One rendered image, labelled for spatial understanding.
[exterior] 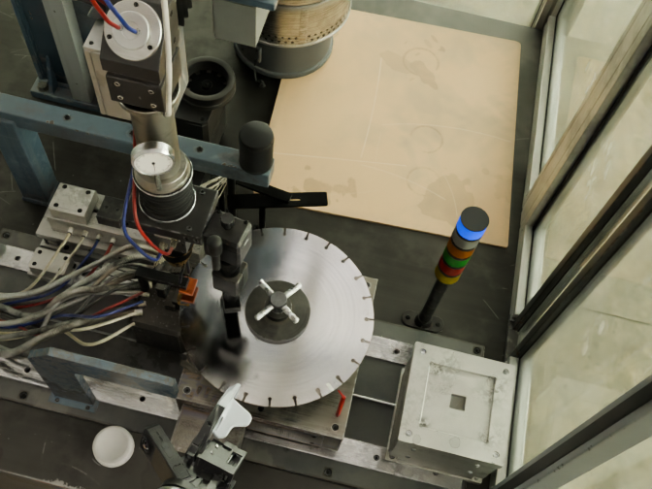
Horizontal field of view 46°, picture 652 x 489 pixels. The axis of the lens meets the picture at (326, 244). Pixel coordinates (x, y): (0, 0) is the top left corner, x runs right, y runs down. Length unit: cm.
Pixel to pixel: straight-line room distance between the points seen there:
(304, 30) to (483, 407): 85
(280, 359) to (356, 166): 58
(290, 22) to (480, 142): 51
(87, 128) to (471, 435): 84
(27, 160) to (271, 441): 70
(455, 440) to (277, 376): 31
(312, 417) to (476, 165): 72
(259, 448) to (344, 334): 28
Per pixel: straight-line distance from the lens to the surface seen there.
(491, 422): 135
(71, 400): 149
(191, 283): 131
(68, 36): 165
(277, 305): 125
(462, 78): 192
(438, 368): 136
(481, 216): 120
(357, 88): 184
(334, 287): 133
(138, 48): 80
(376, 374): 149
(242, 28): 123
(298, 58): 179
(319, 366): 127
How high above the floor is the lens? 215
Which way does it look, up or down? 61 degrees down
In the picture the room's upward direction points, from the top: 10 degrees clockwise
